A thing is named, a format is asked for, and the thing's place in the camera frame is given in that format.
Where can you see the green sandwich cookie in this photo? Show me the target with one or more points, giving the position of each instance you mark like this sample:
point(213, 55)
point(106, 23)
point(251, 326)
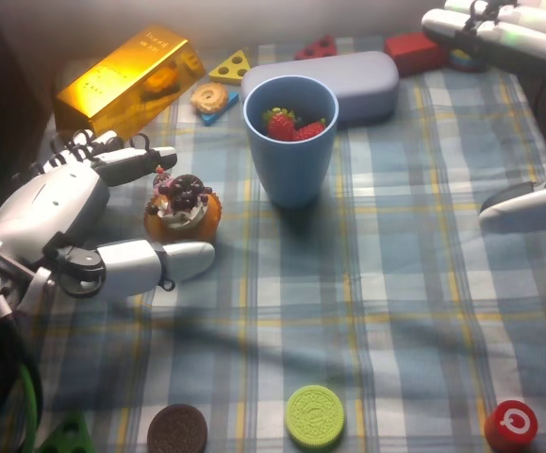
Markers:
point(315, 417)

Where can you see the blue plastic cup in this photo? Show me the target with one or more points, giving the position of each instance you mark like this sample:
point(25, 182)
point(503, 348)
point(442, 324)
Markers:
point(291, 165)

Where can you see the yellow triangle block with holes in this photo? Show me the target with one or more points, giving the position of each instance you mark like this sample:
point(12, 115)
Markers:
point(230, 68)

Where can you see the lavender oval case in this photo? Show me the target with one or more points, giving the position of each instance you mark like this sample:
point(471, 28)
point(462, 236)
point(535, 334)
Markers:
point(362, 80)

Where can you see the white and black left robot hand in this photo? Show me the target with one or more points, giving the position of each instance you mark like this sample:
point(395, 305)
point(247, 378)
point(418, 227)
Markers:
point(55, 207)

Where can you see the red strawberries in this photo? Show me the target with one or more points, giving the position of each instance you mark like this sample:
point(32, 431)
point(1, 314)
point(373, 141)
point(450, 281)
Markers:
point(284, 126)

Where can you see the toy chocolate berry cupcake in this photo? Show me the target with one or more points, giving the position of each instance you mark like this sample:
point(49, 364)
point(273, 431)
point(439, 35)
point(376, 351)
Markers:
point(183, 207)

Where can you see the blue plaid tablecloth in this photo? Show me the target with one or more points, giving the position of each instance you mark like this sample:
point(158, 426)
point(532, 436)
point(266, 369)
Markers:
point(371, 283)

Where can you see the red triangle block with holes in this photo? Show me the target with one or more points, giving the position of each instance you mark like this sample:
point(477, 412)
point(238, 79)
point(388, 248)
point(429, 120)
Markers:
point(317, 48)

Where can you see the green triangle block with holes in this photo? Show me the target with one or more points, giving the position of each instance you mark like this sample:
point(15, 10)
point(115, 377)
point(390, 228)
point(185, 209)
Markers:
point(67, 436)

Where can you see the blue triangle block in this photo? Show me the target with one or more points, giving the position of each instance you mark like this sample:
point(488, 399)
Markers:
point(220, 113)

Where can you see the red rectangular block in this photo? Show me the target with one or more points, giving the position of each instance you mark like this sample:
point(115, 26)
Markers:
point(411, 53)

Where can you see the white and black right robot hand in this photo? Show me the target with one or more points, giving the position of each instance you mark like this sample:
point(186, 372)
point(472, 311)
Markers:
point(522, 33)

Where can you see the red cylinder with white symbol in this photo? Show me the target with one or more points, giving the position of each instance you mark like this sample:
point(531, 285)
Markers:
point(511, 424)

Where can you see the brown sandwich cookie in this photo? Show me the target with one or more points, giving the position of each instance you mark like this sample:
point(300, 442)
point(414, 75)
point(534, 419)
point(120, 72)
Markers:
point(177, 429)

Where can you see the shiny gold bar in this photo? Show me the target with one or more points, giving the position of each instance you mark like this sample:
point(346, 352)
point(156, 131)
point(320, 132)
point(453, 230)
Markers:
point(121, 80)

